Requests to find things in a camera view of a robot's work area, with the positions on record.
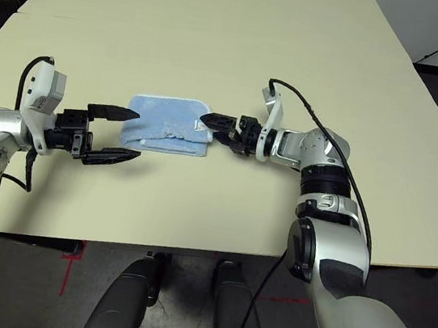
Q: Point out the grey robot right leg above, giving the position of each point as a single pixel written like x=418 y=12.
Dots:
x=234 y=313

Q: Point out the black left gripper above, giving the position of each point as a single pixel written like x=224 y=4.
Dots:
x=70 y=131

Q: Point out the grey robot leg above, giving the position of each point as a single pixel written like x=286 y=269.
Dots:
x=124 y=297
x=234 y=313

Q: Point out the black table base foot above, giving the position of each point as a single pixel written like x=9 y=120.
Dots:
x=68 y=248

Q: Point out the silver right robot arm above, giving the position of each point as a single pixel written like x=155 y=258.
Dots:
x=333 y=278

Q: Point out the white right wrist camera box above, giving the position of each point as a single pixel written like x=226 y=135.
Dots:
x=276 y=111

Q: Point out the grey robot left leg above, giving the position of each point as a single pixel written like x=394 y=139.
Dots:
x=124 y=297

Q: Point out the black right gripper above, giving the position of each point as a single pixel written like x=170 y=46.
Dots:
x=249 y=137

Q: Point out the light blue towel white trim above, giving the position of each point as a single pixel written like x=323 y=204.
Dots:
x=168 y=118

